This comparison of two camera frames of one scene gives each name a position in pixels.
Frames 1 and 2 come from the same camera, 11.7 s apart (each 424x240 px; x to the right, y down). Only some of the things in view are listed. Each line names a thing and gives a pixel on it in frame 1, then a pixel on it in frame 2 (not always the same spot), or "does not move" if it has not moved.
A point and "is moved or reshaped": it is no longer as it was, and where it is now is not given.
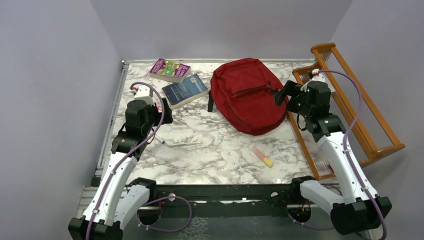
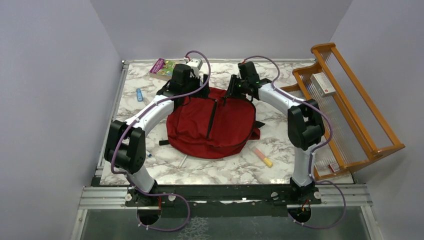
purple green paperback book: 165,69 does not move
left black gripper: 167,117 → 202,93
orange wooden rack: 368,136 does not move
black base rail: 224,200 does not move
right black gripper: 291,88 → 231,92
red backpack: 243,91 is moved or reshaped
